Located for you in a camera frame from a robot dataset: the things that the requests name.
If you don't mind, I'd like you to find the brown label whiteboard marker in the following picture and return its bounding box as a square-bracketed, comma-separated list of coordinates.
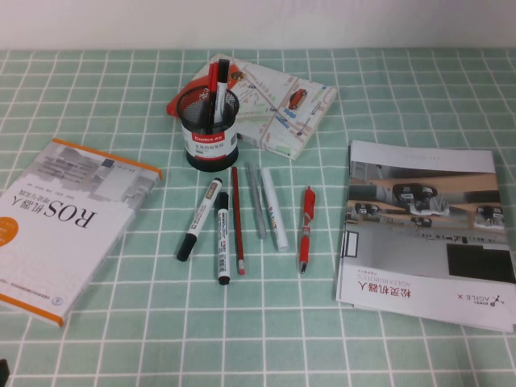
[176, 176, 224, 262]

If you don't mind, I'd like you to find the grey pen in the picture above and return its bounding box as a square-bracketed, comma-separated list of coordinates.
[244, 161, 268, 239]

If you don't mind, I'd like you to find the white marker pen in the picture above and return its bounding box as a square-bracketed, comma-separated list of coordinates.
[260, 167, 290, 253]

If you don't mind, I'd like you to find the red gel pen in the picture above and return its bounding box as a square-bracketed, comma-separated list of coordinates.
[298, 185, 318, 275]

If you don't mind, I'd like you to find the black mesh pen holder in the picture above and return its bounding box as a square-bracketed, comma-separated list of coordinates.
[176, 85, 241, 173]

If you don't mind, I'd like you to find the red pencil with eraser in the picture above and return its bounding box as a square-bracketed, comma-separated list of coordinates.
[230, 166, 247, 276]

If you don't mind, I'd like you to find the map cover book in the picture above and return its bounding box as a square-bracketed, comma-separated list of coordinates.
[167, 52, 339, 161]

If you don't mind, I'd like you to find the red marker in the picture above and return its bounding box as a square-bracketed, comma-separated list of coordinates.
[201, 62, 221, 126]

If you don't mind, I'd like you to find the AgileX brochure with photo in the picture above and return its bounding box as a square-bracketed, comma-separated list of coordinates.
[335, 139, 516, 324]

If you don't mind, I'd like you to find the green checked tablecloth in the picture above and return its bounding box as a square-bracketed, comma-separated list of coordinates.
[0, 48, 516, 387]

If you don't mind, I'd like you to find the white orange ROS book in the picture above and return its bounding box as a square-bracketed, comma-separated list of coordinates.
[0, 137, 163, 328]

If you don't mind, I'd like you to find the plain white brochure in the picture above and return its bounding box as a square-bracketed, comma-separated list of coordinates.
[337, 140, 516, 334]

